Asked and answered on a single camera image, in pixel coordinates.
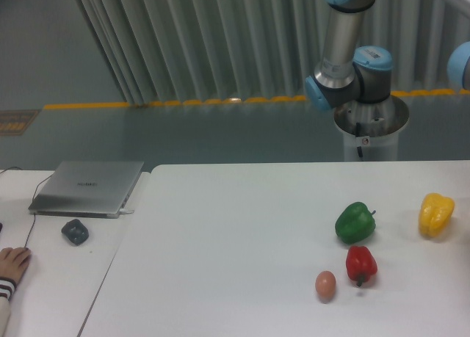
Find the black mouse cable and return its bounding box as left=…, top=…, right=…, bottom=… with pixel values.
left=0, top=166, right=55, bottom=249

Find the striped sleeve forearm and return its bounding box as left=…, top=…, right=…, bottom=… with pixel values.
left=0, top=277, right=17, bottom=336

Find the person's hand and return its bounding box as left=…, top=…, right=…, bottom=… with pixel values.
left=0, top=247, right=32, bottom=285

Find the grey pleated curtain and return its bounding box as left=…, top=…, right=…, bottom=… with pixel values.
left=77, top=0, right=469, bottom=106

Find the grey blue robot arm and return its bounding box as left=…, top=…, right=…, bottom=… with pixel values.
left=305, top=0, right=469, bottom=110

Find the brown egg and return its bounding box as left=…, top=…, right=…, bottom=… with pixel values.
left=315, top=271, right=336, bottom=300

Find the red bell pepper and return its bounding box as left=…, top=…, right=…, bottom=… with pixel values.
left=346, top=246, right=377, bottom=287

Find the black pedestal cable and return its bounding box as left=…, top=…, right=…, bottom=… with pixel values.
left=354, top=121, right=364, bottom=159

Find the green bell pepper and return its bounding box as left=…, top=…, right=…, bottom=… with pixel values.
left=335, top=202, right=376, bottom=244

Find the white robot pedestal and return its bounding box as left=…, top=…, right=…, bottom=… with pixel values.
left=333, top=95, right=410, bottom=162

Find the silver closed laptop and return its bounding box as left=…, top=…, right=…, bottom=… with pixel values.
left=29, top=161, right=144, bottom=218

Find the yellow bell pepper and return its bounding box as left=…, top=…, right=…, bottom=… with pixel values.
left=419, top=193, right=455, bottom=238

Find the small black gadget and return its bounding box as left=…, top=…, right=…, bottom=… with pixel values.
left=61, top=219, right=89, bottom=246

